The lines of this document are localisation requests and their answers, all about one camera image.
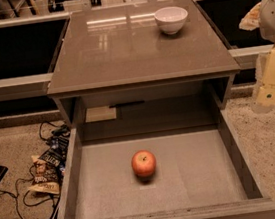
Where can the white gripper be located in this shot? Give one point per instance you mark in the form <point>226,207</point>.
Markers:
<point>274,18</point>

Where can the red apple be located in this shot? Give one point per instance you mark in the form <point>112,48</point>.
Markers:
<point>143,163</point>

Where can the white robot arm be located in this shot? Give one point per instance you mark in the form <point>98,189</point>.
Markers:
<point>262,16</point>

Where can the open grey top drawer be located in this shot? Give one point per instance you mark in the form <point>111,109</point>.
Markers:
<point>203,174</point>

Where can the grey cabinet with glossy top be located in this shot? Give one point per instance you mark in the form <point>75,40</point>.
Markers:
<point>123,48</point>

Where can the white ceramic bowl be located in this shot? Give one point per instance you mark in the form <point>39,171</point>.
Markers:
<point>170,19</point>

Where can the dark blue snack bag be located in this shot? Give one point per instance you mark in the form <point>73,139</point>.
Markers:
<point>57,152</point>

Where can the tan snack bag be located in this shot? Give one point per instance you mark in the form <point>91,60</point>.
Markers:
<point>45,179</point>

